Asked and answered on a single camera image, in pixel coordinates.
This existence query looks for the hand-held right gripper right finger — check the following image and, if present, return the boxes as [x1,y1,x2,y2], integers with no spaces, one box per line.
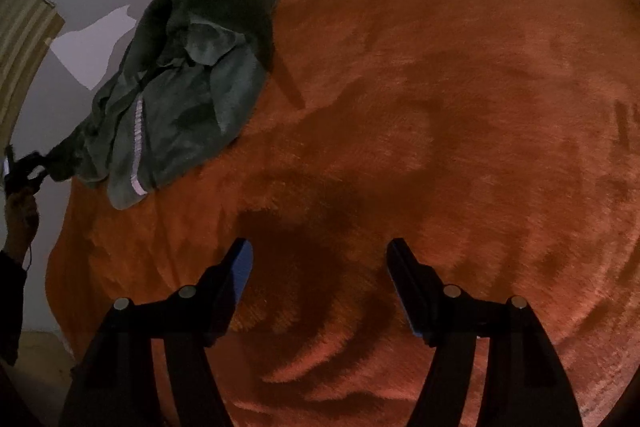
[386,238,585,427]

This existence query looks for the person's left hand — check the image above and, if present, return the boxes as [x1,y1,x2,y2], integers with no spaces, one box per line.
[4,189,40,259]

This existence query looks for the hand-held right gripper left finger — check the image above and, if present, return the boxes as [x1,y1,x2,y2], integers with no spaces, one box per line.
[59,237,254,427]

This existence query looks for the orange fleece blanket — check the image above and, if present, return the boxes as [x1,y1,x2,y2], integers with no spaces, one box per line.
[45,0,640,427]

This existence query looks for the person's left forearm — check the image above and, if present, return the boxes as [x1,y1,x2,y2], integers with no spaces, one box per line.
[0,249,28,365]

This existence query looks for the striped curtain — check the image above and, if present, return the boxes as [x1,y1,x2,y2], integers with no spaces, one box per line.
[0,0,66,142]

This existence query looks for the grey-green fleece garment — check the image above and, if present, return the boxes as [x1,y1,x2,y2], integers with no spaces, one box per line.
[44,0,281,211]

